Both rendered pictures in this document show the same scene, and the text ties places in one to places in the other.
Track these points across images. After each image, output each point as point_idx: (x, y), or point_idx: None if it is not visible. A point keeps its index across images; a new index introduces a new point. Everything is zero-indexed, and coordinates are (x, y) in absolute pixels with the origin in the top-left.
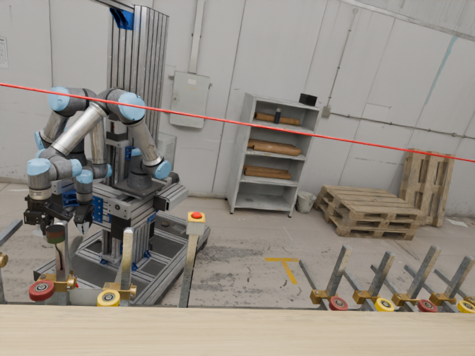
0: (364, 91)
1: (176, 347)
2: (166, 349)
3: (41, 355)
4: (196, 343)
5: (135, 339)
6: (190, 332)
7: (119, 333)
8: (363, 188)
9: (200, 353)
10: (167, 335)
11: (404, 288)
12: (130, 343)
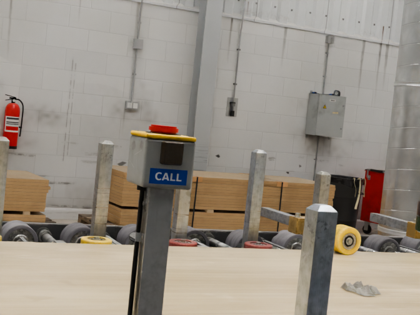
0: None
1: (97, 302)
2: (113, 301)
3: (289, 299)
4: (59, 305)
5: (176, 307)
6: (78, 312)
7: (208, 310)
8: None
9: (49, 299)
10: (122, 310)
11: None
12: (179, 305)
